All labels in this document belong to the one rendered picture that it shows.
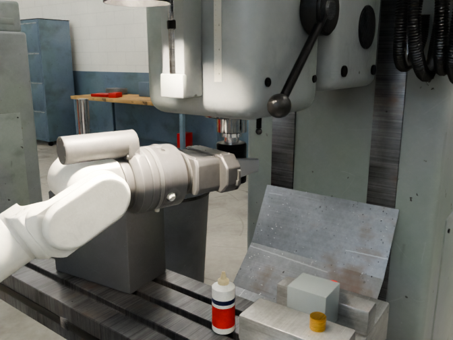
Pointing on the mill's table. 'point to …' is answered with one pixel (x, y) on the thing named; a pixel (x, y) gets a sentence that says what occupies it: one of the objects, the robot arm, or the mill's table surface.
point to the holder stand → (121, 253)
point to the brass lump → (317, 322)
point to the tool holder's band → (231, 146)
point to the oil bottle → (223, 305)
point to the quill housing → (239, 59)
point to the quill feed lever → (306, 12)
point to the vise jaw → (284, 324)
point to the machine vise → (352, 312)
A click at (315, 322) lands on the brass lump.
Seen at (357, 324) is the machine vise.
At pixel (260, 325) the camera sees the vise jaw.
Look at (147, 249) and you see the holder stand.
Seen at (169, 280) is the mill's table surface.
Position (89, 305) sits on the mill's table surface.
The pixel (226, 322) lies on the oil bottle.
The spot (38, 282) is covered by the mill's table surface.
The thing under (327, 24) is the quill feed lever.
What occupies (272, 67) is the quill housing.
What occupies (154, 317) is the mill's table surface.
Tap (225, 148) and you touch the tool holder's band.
